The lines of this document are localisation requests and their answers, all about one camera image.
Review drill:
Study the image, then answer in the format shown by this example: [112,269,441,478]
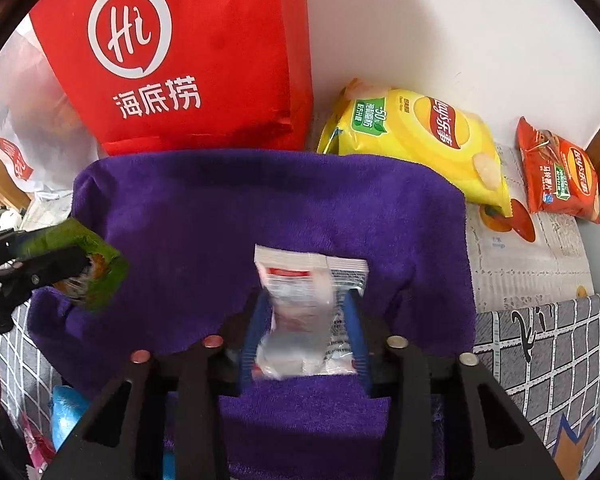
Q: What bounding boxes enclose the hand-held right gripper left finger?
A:
[42,290,276,480]

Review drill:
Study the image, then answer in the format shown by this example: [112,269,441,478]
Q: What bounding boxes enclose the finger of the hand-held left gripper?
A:
[0,247,90,297]
[0,229,31,267]

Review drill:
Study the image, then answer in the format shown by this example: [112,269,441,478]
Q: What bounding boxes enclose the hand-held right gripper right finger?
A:
[342,290,564,480]

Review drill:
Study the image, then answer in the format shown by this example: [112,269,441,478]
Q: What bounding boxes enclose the white and red snack packet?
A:
[253,244,370,380]

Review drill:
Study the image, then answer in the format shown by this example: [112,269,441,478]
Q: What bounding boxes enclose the green snack packet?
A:
[20,217,129,313]

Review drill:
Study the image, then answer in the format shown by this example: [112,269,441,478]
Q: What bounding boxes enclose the blue tissue pack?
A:
[50,384,95,453]

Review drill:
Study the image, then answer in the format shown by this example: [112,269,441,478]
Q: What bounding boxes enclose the white plastic bag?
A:
[0,14,105,197]

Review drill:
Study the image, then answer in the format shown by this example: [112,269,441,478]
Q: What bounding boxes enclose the purple towel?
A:
[27,149,477,480]

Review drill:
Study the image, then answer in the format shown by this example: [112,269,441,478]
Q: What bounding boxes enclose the pink and red snack packet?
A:
[20,410,58,472]

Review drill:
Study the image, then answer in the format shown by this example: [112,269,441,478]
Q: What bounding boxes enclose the printed paper sheet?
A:
[464,142,595,317]

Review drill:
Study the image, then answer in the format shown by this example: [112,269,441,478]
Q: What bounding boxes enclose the grey checked blanket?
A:
[0,292,600,480]

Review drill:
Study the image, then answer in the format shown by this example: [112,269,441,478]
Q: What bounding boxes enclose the yellow chips bag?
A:
[316,77,512,218]

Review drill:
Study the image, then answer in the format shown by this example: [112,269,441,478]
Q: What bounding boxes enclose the red paper bag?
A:
[28,0,315,157]

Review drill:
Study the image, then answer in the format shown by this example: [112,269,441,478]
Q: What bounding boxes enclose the orange chips bag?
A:
[515,116,600,225]

